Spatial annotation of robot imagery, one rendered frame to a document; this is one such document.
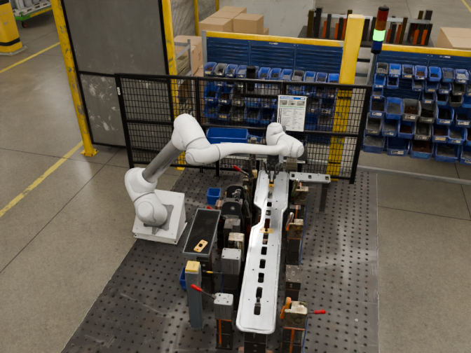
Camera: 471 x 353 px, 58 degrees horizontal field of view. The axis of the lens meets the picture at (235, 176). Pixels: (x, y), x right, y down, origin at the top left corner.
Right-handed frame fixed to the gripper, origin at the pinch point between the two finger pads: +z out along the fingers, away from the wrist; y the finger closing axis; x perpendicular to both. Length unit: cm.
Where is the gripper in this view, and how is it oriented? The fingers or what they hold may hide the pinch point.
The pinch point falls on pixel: (271, 178)
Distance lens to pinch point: 291.9
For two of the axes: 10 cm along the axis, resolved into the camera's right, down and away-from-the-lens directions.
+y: 9.9, 0.8, -1.1
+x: 1.3, -5.5, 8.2
